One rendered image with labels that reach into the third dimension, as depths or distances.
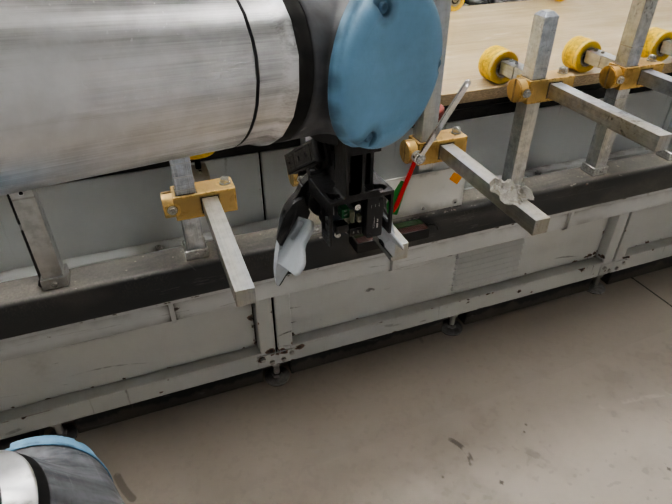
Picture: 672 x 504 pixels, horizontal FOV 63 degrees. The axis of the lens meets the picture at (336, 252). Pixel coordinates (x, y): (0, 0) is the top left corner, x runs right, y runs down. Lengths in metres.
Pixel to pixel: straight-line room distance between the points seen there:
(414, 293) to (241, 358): 0.58
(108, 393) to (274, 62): 1.45
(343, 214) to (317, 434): 1.17
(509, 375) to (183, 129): 1.70
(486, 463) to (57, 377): 1.17
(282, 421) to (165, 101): 1.50
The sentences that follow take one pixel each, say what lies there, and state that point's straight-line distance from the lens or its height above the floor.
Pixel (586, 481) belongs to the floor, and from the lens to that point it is 1.72.
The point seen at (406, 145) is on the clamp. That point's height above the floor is 0.86.
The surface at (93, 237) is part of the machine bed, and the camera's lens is 1.34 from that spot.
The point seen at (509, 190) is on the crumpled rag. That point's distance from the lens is 1.01.
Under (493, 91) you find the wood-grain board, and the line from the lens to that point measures 1.43.
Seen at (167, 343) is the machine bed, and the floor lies 0.26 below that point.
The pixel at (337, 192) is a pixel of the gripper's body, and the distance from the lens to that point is 0.55.
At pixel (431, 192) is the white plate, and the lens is 1.23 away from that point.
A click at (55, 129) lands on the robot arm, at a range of 0.23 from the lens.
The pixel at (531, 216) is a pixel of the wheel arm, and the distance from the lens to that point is 0.97.
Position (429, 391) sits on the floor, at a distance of 1.78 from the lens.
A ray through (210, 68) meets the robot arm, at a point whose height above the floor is 1.27.
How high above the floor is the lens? 1.35
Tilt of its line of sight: 36 degrees down
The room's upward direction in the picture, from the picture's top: straight up
